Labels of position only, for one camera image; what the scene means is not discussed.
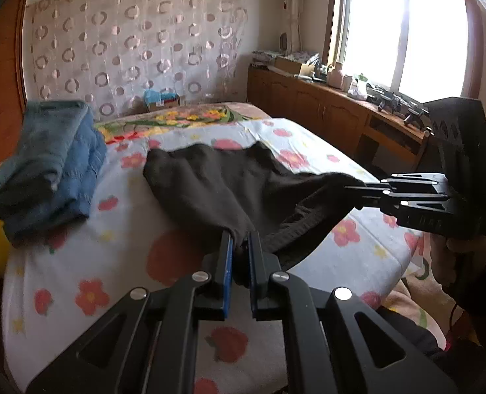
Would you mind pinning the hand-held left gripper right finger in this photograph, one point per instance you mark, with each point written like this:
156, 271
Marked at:
252, 262

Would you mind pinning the pink floral blanket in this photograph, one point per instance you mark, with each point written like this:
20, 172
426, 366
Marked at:
415, 291

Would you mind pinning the window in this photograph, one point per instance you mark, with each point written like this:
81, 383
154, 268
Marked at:
403, 28

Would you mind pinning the white floral bed sheet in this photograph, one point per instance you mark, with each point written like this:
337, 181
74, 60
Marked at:
115, 266

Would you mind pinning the long wooden cabinet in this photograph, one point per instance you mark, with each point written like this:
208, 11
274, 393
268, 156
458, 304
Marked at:
321, 115

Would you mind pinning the patterned cloth pile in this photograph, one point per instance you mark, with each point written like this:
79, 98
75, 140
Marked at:
284, 56

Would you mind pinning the patterned window curtain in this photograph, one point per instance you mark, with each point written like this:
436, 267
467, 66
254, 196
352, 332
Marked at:
291, 8

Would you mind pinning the person's right hand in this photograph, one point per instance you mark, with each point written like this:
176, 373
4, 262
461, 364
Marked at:
458, 248

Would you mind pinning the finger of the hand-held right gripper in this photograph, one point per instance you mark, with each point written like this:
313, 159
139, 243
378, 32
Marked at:
415, 181
390, 199

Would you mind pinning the black pants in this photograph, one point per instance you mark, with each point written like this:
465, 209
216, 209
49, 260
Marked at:
226, 188

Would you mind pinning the blue folded jeans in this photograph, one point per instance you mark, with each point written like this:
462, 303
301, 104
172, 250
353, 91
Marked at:
76, 184

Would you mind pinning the cardboard box with blue items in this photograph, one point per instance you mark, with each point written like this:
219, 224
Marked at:
163, 99

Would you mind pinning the open cardboard box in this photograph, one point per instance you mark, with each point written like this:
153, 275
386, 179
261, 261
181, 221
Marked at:
294, 65

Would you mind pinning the person's dark clothing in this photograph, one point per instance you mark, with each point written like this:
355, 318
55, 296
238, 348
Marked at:
452, 357

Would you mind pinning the wooden slatted wardrobe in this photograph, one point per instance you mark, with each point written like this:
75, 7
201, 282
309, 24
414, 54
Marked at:
1, 82

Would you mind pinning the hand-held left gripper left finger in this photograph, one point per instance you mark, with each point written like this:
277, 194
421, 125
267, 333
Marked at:
228, 271

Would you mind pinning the green yellow floral blanket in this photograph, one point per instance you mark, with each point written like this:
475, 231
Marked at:
185, 117

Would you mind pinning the black tools on cabinet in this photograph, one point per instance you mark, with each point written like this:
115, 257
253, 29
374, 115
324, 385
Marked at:
395, 100

